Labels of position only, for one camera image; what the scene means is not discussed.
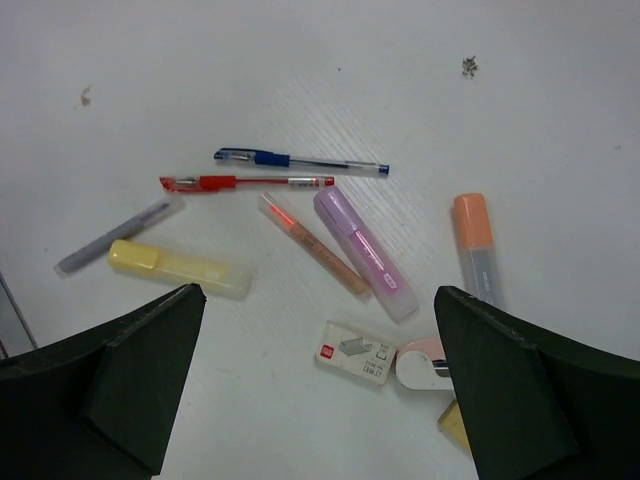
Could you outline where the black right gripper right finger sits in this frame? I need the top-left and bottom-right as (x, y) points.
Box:
(434, 286), (639, 479)

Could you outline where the purple highlighter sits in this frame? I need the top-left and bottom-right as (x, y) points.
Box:
(313, 186), (419, 323)

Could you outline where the salmon slim highlighter pen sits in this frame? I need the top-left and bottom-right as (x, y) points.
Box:
(258, 193), (371, 299)

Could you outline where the white staples box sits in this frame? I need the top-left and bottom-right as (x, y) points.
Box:
(314, 321), (397, 386)

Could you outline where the yellow highlighter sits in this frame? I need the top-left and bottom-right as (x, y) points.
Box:
(108, 240), (253, 299)

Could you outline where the pink white mini stapler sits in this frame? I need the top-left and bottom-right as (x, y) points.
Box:
(395, 337), (454, 391)

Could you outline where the red gel pen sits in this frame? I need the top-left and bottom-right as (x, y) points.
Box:
(159, 175), (335, 194)

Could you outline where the blue gel pen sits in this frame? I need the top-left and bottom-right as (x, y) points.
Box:
(213, 147), (390, 177)

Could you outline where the tan eraser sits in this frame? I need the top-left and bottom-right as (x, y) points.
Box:
(437, 400), (471, 453)

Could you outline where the orange cap highlighter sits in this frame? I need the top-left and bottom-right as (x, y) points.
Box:
(453, 193), (505, 309)

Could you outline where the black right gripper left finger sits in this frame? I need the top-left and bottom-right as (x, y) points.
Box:
(1, 284), (206, 479)

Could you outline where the grey purple slim pen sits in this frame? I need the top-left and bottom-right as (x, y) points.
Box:
(53, 195), (185, 278)

